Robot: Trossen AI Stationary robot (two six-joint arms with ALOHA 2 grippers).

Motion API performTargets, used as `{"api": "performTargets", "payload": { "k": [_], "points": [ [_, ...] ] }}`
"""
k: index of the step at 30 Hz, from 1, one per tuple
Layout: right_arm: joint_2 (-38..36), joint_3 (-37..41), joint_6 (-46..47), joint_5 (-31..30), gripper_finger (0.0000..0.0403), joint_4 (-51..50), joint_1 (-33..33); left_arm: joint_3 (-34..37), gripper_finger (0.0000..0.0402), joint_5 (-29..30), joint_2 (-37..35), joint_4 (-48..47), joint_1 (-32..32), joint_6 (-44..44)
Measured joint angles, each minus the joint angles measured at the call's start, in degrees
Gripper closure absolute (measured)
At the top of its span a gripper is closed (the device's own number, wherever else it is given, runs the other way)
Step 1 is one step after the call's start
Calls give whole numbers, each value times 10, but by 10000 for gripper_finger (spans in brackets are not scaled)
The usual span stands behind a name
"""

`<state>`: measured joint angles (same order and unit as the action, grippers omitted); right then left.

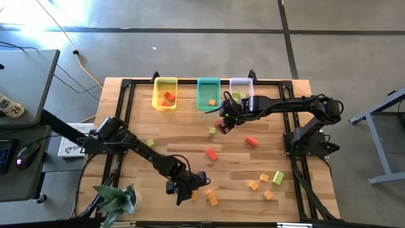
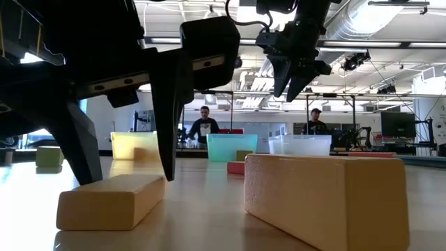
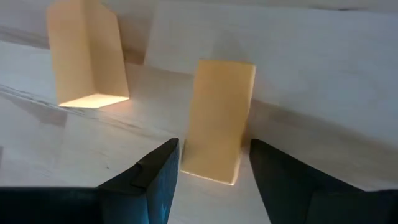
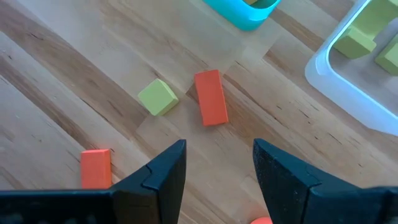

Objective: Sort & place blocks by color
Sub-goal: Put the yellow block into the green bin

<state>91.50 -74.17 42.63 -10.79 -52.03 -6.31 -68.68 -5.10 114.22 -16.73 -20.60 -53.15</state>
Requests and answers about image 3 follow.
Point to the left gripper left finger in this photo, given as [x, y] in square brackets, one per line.
[143, 193]

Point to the long orange wooden block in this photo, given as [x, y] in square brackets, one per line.
[87, 56]
[217, 124]

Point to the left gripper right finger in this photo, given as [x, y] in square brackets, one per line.
[295, 193]

